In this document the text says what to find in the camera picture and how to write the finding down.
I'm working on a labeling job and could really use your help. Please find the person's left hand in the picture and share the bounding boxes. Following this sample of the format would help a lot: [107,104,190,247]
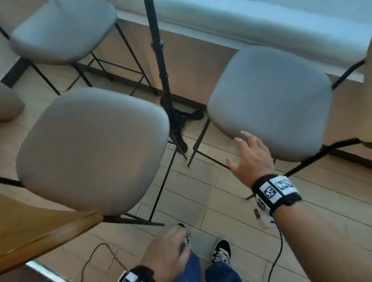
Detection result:
[141,226,192,276]

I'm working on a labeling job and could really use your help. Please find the person's right hand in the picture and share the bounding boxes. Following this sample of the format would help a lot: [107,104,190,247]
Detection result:
[226,131,276,188]

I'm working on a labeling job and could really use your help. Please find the person's right forearm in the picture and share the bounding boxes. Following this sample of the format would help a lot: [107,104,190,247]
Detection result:
[272,198,372,282]

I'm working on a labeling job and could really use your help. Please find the black white sneaker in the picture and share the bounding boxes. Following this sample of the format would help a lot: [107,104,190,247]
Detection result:
[211,239,232,265]
[177,223,191,254]

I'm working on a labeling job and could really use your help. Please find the grey padded stool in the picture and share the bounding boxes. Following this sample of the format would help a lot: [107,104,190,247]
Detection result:
[0,87,178,227]
[0,83,25,122]
[187,46,366,201]
[0,0,159,96]

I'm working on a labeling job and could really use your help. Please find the blue jeans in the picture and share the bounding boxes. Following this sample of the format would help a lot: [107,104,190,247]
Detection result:
[176,251,242,282]

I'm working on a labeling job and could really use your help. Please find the black marker wristband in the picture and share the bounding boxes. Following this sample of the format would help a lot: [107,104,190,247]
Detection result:
[118,265,156,282]
[251,174,302,216]

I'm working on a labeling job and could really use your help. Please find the black tripod stand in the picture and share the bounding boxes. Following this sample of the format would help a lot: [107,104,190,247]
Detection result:
[144,0,205,160]

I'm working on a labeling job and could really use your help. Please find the white window ledge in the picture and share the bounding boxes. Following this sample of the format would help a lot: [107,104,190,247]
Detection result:
[110,0,372,83]

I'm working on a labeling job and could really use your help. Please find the wooden chair backrest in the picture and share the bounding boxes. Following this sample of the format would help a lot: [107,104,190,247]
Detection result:
[0,194,104,274]

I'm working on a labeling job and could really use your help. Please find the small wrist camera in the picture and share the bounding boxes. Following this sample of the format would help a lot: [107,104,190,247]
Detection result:
[253,208,275,230]

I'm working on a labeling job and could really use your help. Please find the thin black cable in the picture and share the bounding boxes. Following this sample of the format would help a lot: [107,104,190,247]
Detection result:
[81,242,128,282]

